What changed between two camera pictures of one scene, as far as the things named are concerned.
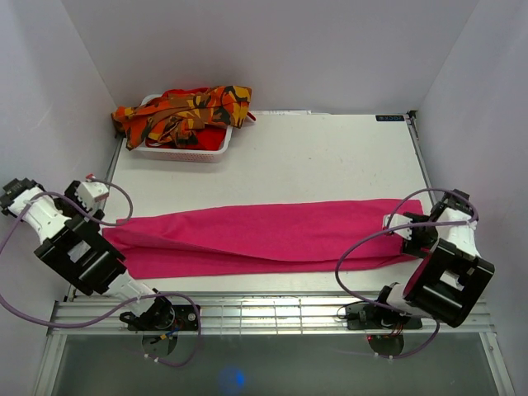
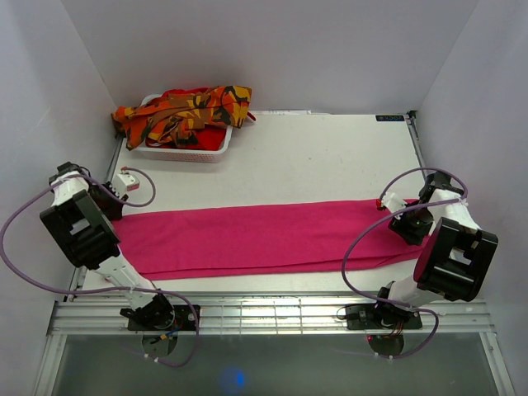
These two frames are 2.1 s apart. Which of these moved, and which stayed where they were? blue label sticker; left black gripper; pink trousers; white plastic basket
Moved: left black gripper
Stayed: pink trousers; blue label sticker; white plastic basket
